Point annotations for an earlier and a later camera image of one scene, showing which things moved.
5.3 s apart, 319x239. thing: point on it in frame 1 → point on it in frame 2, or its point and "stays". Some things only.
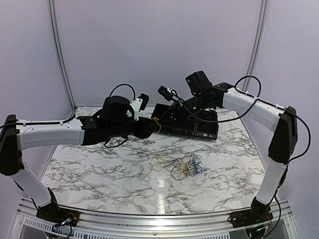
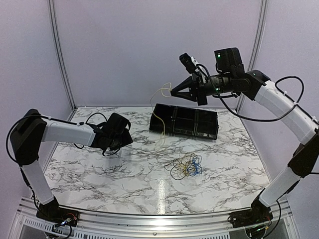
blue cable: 194,169 stays
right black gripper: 179,115 → 194,93
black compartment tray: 179,120 stays
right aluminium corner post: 256,45 stays
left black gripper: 144,131 → 127,139
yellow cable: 182,163 stays
